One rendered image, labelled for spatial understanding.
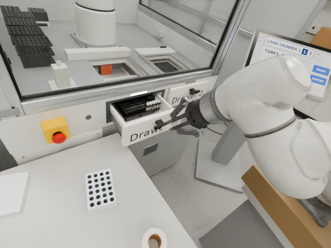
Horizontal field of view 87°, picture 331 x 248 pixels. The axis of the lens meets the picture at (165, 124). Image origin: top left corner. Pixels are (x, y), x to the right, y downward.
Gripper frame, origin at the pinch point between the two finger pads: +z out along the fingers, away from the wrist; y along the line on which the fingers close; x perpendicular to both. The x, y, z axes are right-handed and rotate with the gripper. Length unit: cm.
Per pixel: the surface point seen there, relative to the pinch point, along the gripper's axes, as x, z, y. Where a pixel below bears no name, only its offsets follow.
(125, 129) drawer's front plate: 14.0, 5.4, 4.4
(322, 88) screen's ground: -101, -18, -12
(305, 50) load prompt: -99, -18, 13
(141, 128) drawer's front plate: 7.3, 7.3, 3.1
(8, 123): 43.8, 13.2, 17.4
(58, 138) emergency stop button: 33.2, 12.5, 9.0
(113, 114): 12.6, 15.9, 12.4
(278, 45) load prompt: -88, -10, 22
